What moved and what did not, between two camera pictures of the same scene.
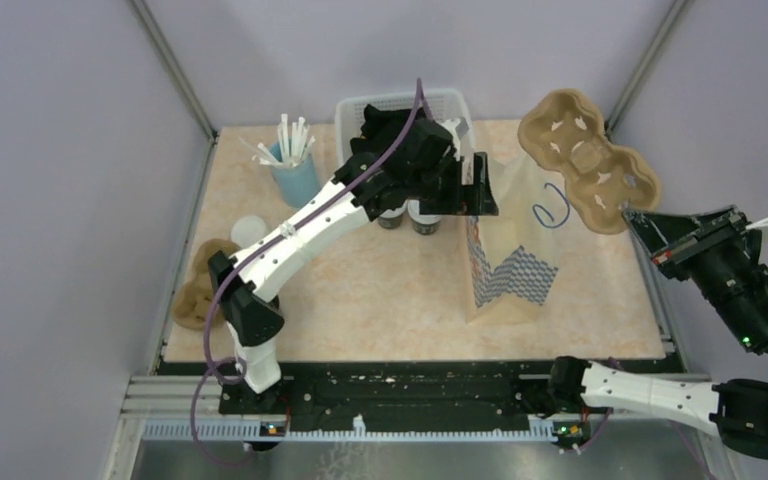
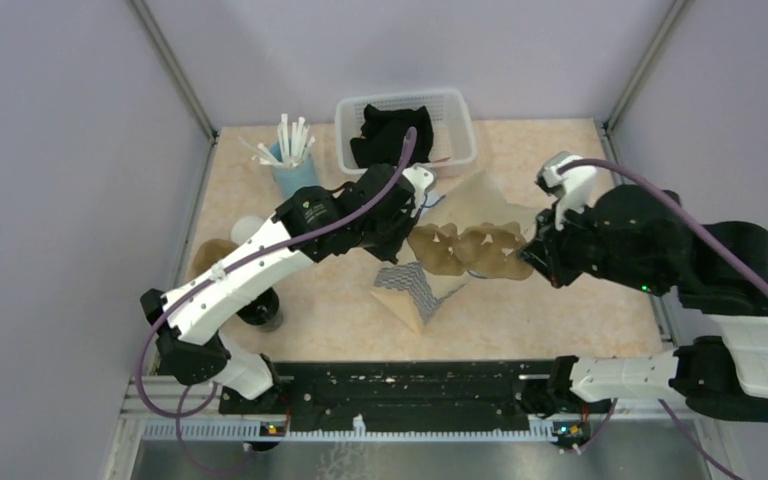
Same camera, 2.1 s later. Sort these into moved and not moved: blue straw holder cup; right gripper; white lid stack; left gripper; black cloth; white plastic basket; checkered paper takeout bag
Moved: left gripper; checkered paper takeout bag; right gripper
Not moved: black cloth; blue straw holder cup; white lid stack; white plastic basket
